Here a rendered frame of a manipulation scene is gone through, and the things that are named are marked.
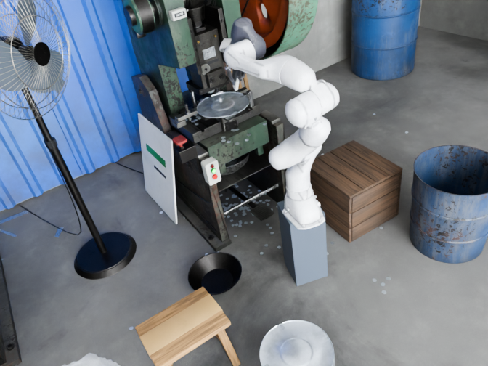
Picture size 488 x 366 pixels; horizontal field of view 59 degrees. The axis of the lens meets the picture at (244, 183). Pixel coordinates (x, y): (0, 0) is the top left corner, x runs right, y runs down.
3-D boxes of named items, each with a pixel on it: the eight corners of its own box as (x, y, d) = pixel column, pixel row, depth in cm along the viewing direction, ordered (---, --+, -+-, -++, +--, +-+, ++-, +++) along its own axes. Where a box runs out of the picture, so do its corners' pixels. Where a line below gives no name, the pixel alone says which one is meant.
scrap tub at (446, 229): (505, 240, 234) (527, 168, 205) (455, 279, 218) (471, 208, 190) (438, 202, 264) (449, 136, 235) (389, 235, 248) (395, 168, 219)
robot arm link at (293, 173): (327, 179, 202) (326, 133, 188) (295, 195, 197) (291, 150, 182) (313, 168, 211) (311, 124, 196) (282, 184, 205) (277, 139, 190)
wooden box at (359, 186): (398, 214, 260) (402, 168, 240) (349, 242, 248) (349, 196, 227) (353, 184, 290) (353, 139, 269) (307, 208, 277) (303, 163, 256)
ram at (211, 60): (231, 81, 233) (221, 26, 215) (207, 91, 227) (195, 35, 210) (215, 73, 245) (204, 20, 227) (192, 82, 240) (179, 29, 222)
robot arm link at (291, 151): (329, 141, 174) (291, 159, 168) (306, 160, 197) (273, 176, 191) (316, 118, 175) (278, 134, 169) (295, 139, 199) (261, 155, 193)
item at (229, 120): (254, 131, 235) (250, 110, 227) (232, 141, 230) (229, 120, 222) (229, 116, 253) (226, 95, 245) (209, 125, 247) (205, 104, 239)
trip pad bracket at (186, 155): (202, 173, 233) (195, 143, 221) (187, 181, 230) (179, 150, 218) (197, 169, 238) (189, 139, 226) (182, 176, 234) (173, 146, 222)
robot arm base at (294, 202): (332, 221, 200) (331, 197, 192) (294, 233, 197) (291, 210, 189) (312, 194, 218) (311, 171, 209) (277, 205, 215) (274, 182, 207)
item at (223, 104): (213, 124, 221) (213, 123, 221) (187, 106, 242) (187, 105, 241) (259, 103, 232) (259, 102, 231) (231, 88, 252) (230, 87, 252)
